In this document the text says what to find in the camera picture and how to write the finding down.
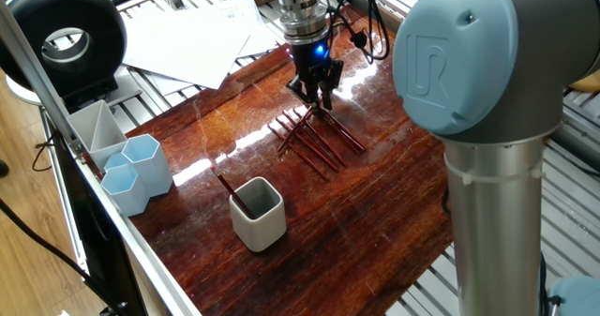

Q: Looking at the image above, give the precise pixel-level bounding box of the black gripper cable with plug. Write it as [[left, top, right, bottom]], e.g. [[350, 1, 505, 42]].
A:
[[325, 0, 391, 65]]

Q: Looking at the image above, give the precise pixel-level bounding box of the black monitor panel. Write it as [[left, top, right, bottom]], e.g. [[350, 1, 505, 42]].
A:
[[46, 130, 149, 316]]

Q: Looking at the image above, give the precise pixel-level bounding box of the white square ceramic pen holder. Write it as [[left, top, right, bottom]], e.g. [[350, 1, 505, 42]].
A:
[[228, 175, 288, 253]]

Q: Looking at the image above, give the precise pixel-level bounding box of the silver wrist sensor flange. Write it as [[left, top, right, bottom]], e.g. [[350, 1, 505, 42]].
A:
[[276, 0, 329, 45]]

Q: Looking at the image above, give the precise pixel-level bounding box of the white paper sheet stack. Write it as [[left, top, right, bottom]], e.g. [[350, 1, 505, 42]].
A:
[[120, 0, 282, 92]]

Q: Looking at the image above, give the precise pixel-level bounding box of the black ring-shaped lamp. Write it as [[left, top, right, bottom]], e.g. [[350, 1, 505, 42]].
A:
[[0, 0, 142, 115]]

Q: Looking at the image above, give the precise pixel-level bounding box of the black floor cable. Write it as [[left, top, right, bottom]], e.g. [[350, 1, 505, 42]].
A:
[[0, 198, 121, 316]]

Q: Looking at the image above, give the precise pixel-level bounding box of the red-brown wooden board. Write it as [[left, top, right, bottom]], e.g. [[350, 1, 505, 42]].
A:
[[124, 4, 456, 316]]

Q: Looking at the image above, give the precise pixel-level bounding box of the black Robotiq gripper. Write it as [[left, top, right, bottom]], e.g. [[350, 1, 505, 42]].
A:
[[286, 37, 345, 112]]

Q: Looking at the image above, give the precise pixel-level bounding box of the white divided square pen holder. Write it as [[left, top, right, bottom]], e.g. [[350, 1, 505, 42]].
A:
[[66, 98, 128, 173]]

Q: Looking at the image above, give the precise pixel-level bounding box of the light blue hexagonal pen holder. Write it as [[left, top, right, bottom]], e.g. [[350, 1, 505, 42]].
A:
[[99, 133, 174, 218]]

